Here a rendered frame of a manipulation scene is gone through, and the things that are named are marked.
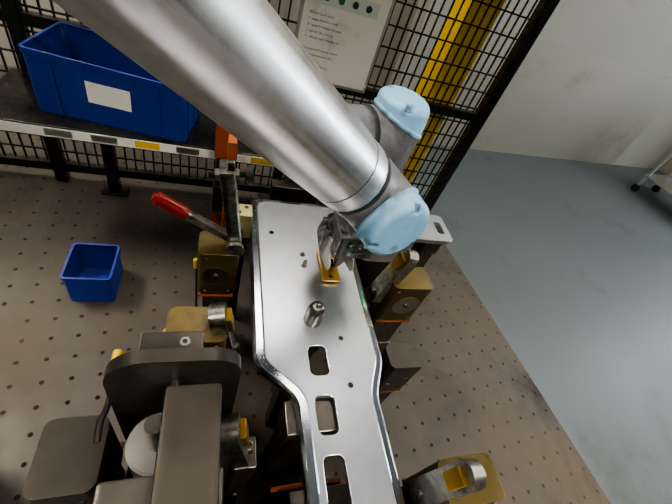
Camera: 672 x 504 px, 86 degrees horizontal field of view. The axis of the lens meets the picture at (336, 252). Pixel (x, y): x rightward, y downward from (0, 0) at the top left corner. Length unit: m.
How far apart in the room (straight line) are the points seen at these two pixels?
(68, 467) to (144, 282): 0.64
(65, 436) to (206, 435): 0.18
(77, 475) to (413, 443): 0.70
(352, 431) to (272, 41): 0.51
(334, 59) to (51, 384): 0.99
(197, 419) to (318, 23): 0.92
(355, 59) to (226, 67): 0.90
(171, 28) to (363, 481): 0.54
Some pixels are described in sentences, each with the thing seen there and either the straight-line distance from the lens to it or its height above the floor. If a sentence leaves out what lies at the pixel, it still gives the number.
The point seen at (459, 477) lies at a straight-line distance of 0.55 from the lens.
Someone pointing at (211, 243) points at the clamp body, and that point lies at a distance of 0.67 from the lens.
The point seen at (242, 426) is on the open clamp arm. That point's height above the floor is 1.09.
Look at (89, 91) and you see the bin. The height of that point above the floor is 1.10.
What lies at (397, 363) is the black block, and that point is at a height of 0.99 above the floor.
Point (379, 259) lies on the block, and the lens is 0.84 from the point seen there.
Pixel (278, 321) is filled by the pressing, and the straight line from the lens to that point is 0.64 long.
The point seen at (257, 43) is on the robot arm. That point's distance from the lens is 0.23.
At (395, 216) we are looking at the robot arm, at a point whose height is 1.35.
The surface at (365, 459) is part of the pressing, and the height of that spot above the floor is 1.00.
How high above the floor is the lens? 1.54
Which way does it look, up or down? 44 degrees down
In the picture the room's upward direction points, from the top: 23 degrees clockwise
